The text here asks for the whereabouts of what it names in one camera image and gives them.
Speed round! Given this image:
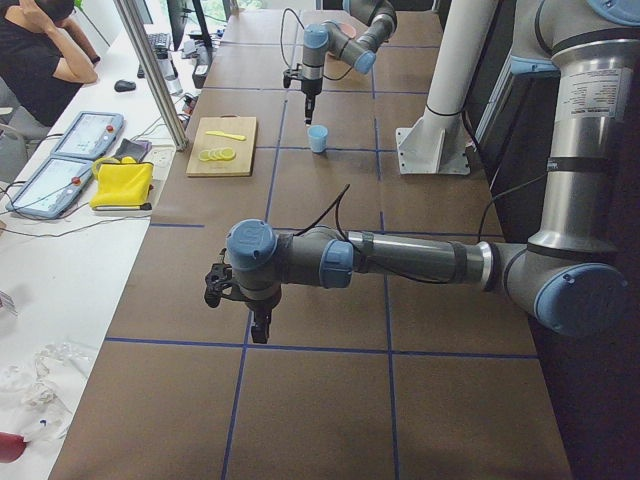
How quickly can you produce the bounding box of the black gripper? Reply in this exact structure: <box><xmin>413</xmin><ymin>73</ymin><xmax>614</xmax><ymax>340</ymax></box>
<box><xmin>246</xmin><ymin>292</ymin><xmax>280</xmax><ymax>343</ymax></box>
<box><xmin>301</xmin><ymin>78</ymin><xmax>321</xmax><ymax>125</ymax></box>

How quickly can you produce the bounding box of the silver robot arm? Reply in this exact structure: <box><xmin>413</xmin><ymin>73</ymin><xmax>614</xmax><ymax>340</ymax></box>
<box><xmin>297</xmin><ymin>0</ymin><xmax>397</xmax><ymax>105</ymax></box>
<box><xmin>204</xmin><ymin>1</ymin><xmax>639</xmax><ymax>343</ymax></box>

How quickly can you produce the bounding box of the light blue cup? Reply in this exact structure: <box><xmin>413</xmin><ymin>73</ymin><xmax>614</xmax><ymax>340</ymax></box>
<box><xmin>307</xmin><ymin>125</ymin><xmax>329</xmax><ymax>154</ymax></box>

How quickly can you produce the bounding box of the pink bowl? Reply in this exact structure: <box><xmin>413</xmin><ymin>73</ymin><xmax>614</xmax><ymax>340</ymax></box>
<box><xmin>339</xmin><ymin>23</ymin><xmax>357</xmax><ymax>39</ymax></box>

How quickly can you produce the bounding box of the yellow plastic knife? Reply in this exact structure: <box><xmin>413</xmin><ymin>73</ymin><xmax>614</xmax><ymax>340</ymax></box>
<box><xmin>205</xmin><ymin>130</ymin><xmax>247</xmax><ymax>141</ymax></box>

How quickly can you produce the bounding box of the wooden cutting board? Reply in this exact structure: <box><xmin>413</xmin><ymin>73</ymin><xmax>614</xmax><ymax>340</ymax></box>
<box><xmin>186</xmin><ymin>116</ymin><xmax>257</xmax><ymax>178</ymax></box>

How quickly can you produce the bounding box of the clear water bottle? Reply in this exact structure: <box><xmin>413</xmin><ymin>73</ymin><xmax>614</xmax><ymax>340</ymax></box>
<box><xmin>154</xmin><ymin>44</ymin><xmax>183</xmax><ymax>96</ymax></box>

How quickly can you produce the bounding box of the white power strip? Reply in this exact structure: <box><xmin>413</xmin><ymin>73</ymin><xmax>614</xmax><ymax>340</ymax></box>
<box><xmin>144</xmin><ymin>145</ymin><xmax>176</xmax><ymax>181</ymax></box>

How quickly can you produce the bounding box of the black monitor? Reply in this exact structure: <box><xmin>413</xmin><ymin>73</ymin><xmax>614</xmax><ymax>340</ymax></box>
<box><xmin>166</xmin><ymin>0</ymin><xmax>212</xmax><ymax>51</ymax></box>

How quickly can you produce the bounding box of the black computer mouse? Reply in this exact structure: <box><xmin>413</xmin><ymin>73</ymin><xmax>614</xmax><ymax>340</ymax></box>
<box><xmin>114</xmin><ymin>79</ymin><xmax>137</xmax><ymax>93</ymax></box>

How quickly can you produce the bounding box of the yellow cloth bag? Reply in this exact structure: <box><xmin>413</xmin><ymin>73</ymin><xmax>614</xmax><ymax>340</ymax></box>
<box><xmin>89</xmin><ymin>156</ymin><xmax>153</xmax><ymax>211</ymax></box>

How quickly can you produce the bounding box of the upper teach pendant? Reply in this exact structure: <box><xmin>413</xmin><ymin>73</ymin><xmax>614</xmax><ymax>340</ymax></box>
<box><xmin>52</xmin><ymin>111</ymin><xmax>124</xmax><ymax>160</ymax></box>

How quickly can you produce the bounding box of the teach pendant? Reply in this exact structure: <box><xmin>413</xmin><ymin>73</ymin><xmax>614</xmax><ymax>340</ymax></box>
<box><xmin>52</xmin><ymin>111</ymin><xmax>124</xmax><ymax>160</ymax></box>
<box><xmin>6</xmin><ymin>155</ymin><xmax>93</xmax><ymax>220</ymax></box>

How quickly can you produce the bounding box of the crumpled plastic wrap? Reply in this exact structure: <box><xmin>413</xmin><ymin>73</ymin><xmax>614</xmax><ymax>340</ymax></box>
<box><xmin>1</xmin><ymin>340</ymin><xmax>99</xmax><ymax>443</ymax></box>

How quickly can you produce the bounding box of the lower teach pendant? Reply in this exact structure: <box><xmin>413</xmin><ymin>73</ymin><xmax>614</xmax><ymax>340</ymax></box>
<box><xmin>6</xmin><ymin>155</ymin><xmax>93</xmax><ymax>220</ymax></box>

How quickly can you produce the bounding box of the person in black shirt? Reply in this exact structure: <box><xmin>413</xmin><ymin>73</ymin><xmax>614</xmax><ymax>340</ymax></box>
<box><xmin>1</xmin><ymin>0</ymin><xmax>100</xmax><ymax>127</ymax></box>

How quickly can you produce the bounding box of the dark red object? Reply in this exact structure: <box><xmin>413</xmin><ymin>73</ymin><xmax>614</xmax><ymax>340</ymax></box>
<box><xmin>0</xmin><ymin>432</ymin><xmax>27</xmax><ymax>463</ymax></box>

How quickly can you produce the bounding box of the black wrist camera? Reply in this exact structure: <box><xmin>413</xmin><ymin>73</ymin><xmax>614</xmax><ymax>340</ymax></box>
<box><xmin>282</xmin><ymin>64</ymin><xmax>304</xmax><ymax>89</ymax></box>

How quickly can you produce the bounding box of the white pedestal column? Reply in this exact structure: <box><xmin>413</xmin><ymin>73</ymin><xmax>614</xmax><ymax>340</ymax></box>
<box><xmin>396</xmin><ymin>0</ymin><xmax>498</xmax><ymax>175</ymax></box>

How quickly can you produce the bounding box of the aluminium frame post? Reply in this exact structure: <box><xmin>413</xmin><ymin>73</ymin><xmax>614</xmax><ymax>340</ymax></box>
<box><xmin>114</xmin><ymin>0</ymin><xmax>188</xmax><ymax>151</ymax></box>

